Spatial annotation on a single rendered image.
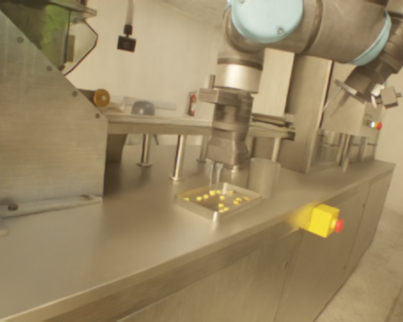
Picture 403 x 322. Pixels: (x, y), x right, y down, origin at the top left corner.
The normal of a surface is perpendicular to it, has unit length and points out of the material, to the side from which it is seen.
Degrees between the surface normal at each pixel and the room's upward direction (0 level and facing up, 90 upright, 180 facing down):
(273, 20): 90
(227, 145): 87
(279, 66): 90
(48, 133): 90
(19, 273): 0
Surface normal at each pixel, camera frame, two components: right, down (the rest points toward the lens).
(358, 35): 0.01, 0.60
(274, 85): -0.68, 0.05
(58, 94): 0.72, 0.24
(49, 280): 0.15, -0.97
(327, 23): 0.02, 0.34
